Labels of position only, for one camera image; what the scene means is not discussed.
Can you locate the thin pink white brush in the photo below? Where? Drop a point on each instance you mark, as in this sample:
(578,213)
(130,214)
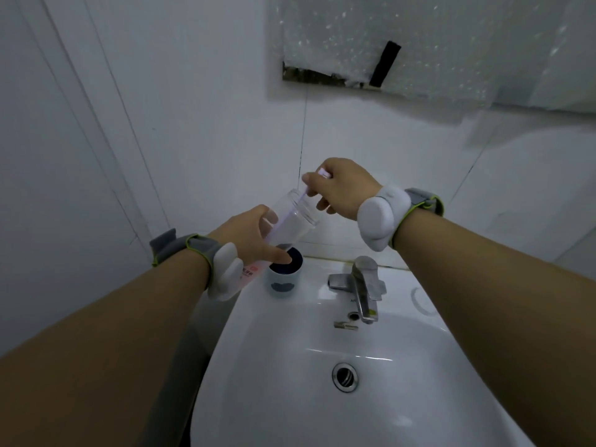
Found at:
(325,173)

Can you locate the person's left hand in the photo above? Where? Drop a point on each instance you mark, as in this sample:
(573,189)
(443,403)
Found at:
(244,235)

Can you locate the person's right forearm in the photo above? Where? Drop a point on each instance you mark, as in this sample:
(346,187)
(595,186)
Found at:
(507,311)

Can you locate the black tape strip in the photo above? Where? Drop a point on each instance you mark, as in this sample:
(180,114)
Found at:
(385,64)

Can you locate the chrome sink drain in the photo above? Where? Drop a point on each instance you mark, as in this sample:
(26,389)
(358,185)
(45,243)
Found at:
(345,377)

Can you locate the translucent bubble wrap sheet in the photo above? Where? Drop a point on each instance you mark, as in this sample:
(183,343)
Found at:
(442,41)

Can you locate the person's left thumb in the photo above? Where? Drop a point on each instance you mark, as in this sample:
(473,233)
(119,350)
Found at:
(278,256)

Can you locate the white cup with moustache print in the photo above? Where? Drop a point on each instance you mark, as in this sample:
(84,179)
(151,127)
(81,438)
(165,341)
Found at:
(284,281)

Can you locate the person's right hand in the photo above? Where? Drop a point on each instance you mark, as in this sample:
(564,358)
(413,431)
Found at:
(347,186)

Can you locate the chrome sink faucet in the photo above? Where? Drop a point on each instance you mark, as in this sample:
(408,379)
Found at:
(364,286)

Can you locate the white ceramic sink basin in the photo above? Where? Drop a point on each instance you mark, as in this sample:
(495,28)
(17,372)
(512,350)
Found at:
(302,391)

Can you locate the person's left forearm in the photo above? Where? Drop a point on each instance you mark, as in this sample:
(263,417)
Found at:
(102,349)

